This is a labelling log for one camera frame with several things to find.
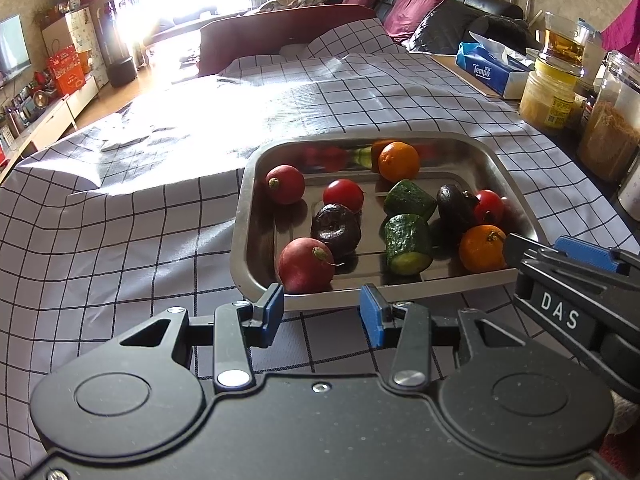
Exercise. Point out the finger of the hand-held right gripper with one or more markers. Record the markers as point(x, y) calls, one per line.
point(585, 251)
point(520, 250)

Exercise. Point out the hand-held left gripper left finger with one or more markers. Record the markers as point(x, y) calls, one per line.
point(270, 315)

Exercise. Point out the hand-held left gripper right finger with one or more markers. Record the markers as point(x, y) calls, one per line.
point(372, 317)

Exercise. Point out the large orange tangerine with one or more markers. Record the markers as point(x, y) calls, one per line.
point(481, 251)

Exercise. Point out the metal tray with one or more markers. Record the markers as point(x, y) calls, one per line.
point(360, 275)

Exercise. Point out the red cherry tomato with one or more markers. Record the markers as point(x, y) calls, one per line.
point(343, 195)
point(490, 206)

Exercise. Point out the red radish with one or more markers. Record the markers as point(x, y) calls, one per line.
point(302, 267)
point(285, 185)

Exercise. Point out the dark avocado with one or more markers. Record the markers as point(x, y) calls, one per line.
point(455, 207)

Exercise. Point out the green cucumber piece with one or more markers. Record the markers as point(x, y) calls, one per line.
point(407, 245)
point(410, 199)

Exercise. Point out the small orange tangerine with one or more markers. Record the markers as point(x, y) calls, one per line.
point(398, 161)

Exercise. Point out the white thermos purple lid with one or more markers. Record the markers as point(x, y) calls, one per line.
point(631, 190)

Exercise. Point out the glass jar brown contents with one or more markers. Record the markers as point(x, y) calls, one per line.
point(607, 130)

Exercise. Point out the yellow plastic jar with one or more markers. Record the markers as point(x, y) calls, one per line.
point(546, 97)

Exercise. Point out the grey checkered tablecloth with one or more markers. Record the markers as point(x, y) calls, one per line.
point(150, 210)

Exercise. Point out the blue tissue box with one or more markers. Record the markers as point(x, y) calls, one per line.
point(485, 72)

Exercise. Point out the thin wooden board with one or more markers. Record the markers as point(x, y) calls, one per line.
point(452, 70)

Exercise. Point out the glass of amber liquid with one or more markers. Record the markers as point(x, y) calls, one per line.
point(567, 42)

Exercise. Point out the magenta cloth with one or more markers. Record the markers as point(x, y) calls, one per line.
point(622, 30)

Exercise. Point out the black cushion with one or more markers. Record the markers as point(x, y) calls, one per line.
point(447, 27)

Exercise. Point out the black leather sofa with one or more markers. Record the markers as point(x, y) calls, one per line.
point(500, 15)

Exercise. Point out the large maroon cushion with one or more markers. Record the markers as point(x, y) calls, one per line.
point(412, 7)

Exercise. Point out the maroon chair back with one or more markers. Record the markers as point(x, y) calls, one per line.
point(260, 35)

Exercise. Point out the black round stool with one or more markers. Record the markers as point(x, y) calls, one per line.
point(122, 72)

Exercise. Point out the white television stand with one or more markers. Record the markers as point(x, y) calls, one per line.
point(55, 120)

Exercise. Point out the red gift bag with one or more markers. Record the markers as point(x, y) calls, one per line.
point(67, 72)

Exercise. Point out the white patterned cabinet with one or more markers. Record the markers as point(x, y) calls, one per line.
point(87, 45)

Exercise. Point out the flat screen television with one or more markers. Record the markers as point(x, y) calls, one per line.
point(14, 49)

